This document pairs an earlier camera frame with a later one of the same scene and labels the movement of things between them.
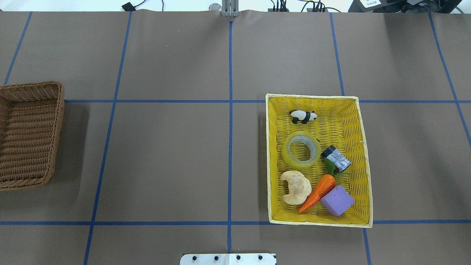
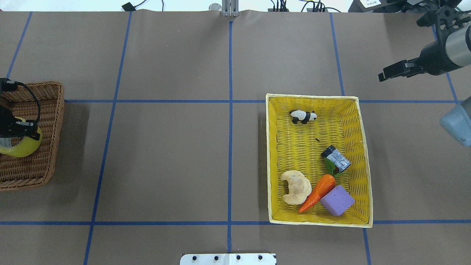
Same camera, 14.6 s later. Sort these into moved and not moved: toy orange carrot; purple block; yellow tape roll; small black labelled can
Moved: yellow tape roll
Not moved: purple block; small black labelled can; toy orange carrot
